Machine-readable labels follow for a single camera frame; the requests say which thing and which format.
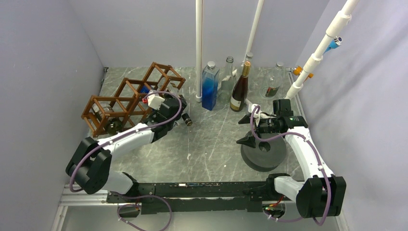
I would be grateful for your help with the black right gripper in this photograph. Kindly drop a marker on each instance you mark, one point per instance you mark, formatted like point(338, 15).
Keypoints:
point(248, 140)

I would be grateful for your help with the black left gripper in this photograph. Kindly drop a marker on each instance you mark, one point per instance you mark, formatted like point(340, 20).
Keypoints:
point(184, 104)

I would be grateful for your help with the dark wine bottle gold cap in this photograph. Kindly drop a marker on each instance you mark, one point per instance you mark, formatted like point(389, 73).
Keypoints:
point(240, 90)

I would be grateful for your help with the tall clear bottle black label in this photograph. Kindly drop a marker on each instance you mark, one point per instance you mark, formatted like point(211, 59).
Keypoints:
point(226, 82)

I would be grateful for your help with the dark bottle silver cap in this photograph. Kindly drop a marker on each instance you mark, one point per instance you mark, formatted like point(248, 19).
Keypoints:
point(114, 124)

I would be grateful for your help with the clear bottle red black label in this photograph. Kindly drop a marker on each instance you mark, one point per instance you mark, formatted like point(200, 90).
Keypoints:
point(248, 58)

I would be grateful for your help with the clear bottle black cap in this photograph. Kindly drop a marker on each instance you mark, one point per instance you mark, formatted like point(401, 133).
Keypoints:
point(172, 87)

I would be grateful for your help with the blue label clear bottle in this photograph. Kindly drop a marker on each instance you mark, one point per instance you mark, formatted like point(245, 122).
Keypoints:
point(145, 90)

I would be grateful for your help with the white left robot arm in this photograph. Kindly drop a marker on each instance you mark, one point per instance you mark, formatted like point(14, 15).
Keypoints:
point(90, 166)

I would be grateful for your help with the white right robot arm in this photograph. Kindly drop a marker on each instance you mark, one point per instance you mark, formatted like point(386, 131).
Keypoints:
point(321, 194)

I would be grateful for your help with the brown wooden wine rack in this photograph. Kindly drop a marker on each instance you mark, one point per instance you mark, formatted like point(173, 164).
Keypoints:
point(126, 102)

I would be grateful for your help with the black round perforated speaker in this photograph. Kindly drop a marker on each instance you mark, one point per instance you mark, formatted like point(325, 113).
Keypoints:
point(267, 156)

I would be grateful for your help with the orange clip on pipe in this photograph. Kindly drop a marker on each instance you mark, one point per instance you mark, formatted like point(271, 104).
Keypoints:
point(298, 70)

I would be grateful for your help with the blue clip on pipe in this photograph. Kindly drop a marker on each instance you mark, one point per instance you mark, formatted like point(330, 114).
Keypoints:
point(335, 43)

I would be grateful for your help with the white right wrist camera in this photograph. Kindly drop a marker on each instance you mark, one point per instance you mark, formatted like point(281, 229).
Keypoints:
point(253, 109)

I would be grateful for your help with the clear bottle by right wall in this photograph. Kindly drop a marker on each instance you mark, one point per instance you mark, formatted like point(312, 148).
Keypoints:
point(273, 81)

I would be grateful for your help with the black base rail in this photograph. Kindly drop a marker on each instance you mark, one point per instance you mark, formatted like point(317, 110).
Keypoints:
point(153, 198)

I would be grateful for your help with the white PVC pipe frame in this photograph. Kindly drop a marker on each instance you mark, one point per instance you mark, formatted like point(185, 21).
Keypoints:
point(296, 32)

